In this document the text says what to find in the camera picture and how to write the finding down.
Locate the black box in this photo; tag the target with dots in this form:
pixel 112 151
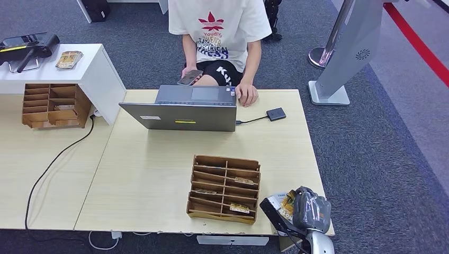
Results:
pixel 94 8

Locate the person's left forearm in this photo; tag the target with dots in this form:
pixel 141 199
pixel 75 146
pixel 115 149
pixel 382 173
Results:
pixel 252 63

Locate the black device with metal stand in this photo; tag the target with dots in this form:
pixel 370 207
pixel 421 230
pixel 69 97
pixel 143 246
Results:
pixel 35 47

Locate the grey laptop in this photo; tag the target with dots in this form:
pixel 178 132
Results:
pixel 175 117

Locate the person's right forearm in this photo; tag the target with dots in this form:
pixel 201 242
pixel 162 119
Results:
pixel 189 52

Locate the stack of yellow cards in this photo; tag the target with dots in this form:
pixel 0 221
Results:
pixel 69 59

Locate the wooden card organizer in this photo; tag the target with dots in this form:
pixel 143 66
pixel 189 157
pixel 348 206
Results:
pixel 52 105
pixel 210 162

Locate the chrome stanchion post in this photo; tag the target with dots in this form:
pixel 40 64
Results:
pixel 317 56

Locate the person's right hand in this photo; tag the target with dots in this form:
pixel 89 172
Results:
pixel 187 71

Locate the white plug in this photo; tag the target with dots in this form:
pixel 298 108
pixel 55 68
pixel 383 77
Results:
pixel 97 112

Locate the red barrier belt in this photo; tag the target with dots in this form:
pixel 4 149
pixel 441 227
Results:
pixel 417 42

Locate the person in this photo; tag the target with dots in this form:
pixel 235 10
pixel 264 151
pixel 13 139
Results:
pixel 217 45

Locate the black square USB device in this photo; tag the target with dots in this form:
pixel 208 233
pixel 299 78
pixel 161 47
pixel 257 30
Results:
pixel 276 114

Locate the white desk shelf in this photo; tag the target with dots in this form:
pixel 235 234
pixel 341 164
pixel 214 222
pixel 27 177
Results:
pixel 98 73

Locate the white power adapter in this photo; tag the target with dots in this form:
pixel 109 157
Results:
pixel 116 235

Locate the dark smartphone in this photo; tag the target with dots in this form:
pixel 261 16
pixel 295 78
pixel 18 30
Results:
pixel 190 77

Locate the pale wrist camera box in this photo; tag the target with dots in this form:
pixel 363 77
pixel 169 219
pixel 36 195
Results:
pixel 267 200

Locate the white bar under table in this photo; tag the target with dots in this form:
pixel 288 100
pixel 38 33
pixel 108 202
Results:
pixel 231 240

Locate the person's left hand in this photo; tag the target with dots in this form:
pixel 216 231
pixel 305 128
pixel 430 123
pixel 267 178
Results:
pixel 247 94

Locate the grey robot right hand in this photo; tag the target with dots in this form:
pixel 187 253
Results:
pixel 312 210

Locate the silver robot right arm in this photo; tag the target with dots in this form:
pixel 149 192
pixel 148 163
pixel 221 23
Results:
pixel 319 243

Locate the grey kiosk stand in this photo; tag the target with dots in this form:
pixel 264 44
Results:
pixel 350 45

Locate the black humanoid robot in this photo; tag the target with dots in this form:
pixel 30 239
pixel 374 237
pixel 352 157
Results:
pixel 275 21

